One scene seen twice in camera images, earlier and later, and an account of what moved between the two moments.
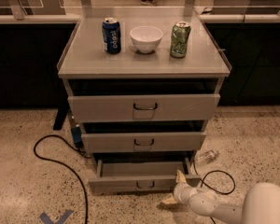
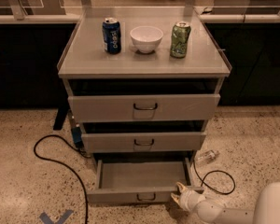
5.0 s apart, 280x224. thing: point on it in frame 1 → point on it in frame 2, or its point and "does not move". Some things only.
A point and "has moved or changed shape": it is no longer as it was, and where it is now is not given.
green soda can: x=179 y=36 does not move
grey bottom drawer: x=141 y=175 has moved or changed shape
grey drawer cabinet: x=143 y=84 does not move
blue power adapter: x=77 y=136 does not move
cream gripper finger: x=180 y=178 → x=181 y=187
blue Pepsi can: x=111 y=35 does not move
